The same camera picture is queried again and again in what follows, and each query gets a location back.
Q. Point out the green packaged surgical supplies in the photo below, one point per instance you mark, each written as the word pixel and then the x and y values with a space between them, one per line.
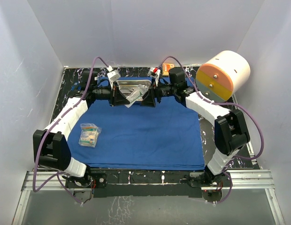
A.
pixel 94 140

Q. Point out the small orange circuit board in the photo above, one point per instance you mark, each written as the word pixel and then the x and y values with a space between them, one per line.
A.
pixel 166 67

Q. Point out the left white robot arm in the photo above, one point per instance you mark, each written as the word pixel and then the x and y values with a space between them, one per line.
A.
pixel 50 144

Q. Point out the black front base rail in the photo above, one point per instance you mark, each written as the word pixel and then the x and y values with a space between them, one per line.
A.
pixel 111 183

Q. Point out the glove packet teal orange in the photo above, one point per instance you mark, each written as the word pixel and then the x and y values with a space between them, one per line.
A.
pixel 88 134

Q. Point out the metal instrument tray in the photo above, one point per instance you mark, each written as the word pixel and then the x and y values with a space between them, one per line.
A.
pixel 128 85

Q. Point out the blue surgical drape cloth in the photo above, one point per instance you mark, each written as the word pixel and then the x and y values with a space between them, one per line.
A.
pixel 166 137

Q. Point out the white cylindrical drawer container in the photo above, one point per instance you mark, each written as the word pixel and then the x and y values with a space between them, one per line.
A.
pixel 221 76

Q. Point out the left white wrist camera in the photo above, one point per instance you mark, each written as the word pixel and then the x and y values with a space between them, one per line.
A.
pixel 113 75

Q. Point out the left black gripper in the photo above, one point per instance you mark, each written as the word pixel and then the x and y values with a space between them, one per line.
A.
pixel 118 99

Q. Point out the white suture packet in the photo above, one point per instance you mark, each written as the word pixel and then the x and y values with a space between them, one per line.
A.
pixel 137 93

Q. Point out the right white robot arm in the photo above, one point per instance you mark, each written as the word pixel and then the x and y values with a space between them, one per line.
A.
pixel 230 129

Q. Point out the small blue plastic tool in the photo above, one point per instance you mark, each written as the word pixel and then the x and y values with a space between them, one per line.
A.
pixel 76 87

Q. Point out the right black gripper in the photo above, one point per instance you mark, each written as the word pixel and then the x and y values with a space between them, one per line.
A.
pixel 149 98

